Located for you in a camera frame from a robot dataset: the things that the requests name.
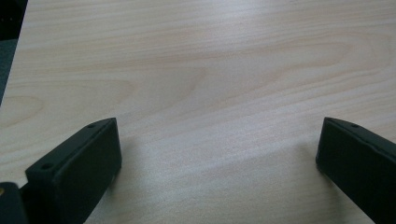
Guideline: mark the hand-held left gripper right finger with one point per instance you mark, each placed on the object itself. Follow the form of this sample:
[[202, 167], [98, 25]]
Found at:
[[358, 165]]

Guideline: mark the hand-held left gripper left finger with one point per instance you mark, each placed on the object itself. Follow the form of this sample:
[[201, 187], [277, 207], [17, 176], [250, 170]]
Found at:
[[77, 168]]

